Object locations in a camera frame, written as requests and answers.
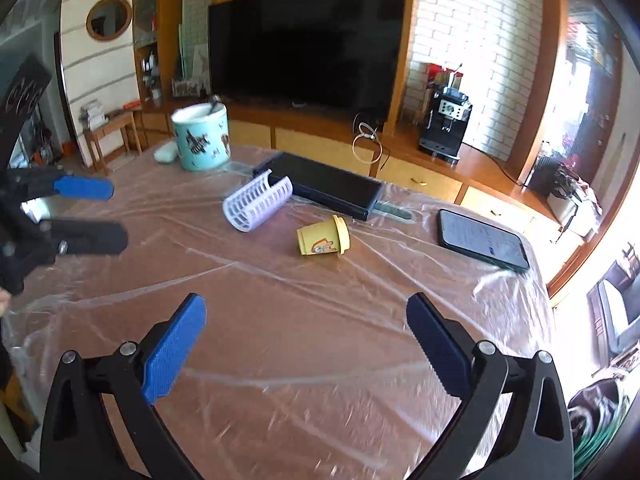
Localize wooden television cabinet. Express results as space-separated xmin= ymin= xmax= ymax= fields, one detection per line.
xmin=140 ymin=100 xmax=586 ymax=261

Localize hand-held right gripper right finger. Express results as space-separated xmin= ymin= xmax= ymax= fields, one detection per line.
xmin=406 ymin=292 xmax=575 ymax=480

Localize small wooden side table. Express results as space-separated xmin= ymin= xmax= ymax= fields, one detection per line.
xmin=82 ymin=110 xmax=143 ymax=176

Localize black coffee machine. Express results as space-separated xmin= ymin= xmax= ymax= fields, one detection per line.
xmin=417 ymin=87 xmax=473 ymax=166

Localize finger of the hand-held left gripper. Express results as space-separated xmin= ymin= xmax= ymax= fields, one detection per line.
xmin=20 ymin=219 xmax=129 ymax=266
xmin=15 ymin=167 xmax=115 ymax=203

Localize black television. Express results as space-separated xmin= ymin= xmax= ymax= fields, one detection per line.
xmin=207 ymin=0 xmax=406 ymax=123

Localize cluttered bags pile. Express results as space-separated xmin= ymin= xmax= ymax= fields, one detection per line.
xmin=530 ymin=150 xmax=603 ymax=238

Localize red box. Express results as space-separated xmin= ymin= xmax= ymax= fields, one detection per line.
xmin=424 ymin=62 xmax=451 ymax=92

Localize small yellow cup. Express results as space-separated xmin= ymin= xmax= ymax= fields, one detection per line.
xmin=296 ymin=215 xmax=351 ymax=257

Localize teal patterned mug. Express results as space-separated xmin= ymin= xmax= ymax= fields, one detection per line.
xmin=171 ymin=102 xmax=232 ymax=172

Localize stack of books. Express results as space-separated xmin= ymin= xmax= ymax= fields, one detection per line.
xmin=79 ymin=102 xmax=108 ymax=129

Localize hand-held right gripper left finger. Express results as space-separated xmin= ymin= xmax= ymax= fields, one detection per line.
xmin=40 ymin=292 xmax=208 ymax=480

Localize green hose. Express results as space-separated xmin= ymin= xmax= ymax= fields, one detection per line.
xmin=570 ymin=380 xmax=632 ymax=477

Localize black smartphone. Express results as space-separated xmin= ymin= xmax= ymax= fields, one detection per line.
xmin=438 ymin=208 xmax=530 ymax=273

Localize white cable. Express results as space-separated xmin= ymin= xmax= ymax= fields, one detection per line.
xmin=351 ymin=120 xmax=383 ymax=163

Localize grey flat strip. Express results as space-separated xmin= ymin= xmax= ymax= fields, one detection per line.
xmin=380 ymin=200 xmax=414 ymax=224

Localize grey sofa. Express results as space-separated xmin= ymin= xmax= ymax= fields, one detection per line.
xmin=587 ymin=260 xmax=640 ymax=361

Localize dark flat case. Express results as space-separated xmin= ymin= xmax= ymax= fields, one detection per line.
xmin=251 ymin=152 xmax=384 ymax=222

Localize round wooden mirror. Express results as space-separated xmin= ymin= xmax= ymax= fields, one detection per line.
xmin=86 ymin=0 xmax=133 ymax=41

